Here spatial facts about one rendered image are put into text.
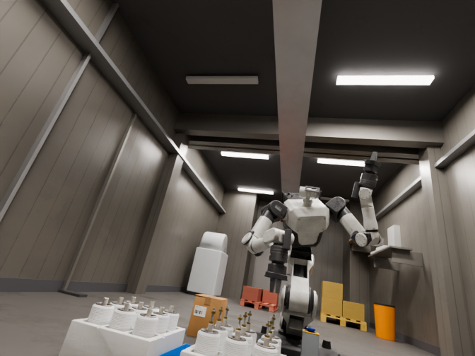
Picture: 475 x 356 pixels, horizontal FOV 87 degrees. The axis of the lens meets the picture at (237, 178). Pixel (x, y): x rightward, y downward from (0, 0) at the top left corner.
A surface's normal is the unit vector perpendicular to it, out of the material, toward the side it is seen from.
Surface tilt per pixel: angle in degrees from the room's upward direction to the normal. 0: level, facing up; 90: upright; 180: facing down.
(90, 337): 90
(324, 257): 90
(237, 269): 90
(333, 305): 90
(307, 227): 129
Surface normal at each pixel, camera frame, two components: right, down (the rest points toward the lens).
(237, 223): -0.18, -0.41
